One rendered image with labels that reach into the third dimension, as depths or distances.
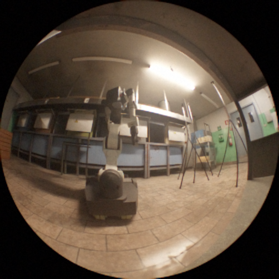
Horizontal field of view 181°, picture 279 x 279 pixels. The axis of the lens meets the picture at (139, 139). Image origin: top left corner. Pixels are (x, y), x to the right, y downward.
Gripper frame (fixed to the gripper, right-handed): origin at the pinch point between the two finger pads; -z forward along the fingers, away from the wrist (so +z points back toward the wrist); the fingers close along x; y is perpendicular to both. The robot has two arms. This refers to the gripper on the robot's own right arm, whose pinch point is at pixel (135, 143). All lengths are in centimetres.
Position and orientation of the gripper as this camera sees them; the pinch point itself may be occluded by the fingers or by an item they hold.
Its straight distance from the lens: 93.1
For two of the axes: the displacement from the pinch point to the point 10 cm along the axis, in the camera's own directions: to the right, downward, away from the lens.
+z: -1.1, -9.5, 2.8
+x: 2.6, 2.4, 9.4
